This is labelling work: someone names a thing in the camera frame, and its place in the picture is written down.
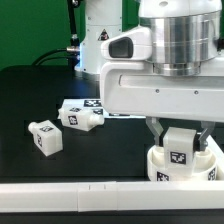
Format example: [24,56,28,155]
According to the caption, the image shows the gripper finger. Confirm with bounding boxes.
[146,117,164,146]
[198,121,215,149]

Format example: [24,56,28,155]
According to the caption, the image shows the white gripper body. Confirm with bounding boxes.
[99,27,224,122]

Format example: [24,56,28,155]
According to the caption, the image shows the white round stool seat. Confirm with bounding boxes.
[147,146,217,182]

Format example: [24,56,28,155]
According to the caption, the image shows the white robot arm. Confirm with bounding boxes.
[99,0,224,150]

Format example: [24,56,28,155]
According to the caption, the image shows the paper sheet with markers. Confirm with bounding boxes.
[62,99,141,119]

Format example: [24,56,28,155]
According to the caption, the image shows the black pole with connector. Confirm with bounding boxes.
[67,0,81,68]

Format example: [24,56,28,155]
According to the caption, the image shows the white right barrier rail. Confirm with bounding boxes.
[207,136,224,167]

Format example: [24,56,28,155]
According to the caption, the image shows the white barrier rail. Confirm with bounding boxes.
[207,136,224,167]
[0,181,224,213]

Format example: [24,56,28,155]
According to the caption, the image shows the black cables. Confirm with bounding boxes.
[31,48,78,66]

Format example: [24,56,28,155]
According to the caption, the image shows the white front barrier rail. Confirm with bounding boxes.
[0,181,224,213]

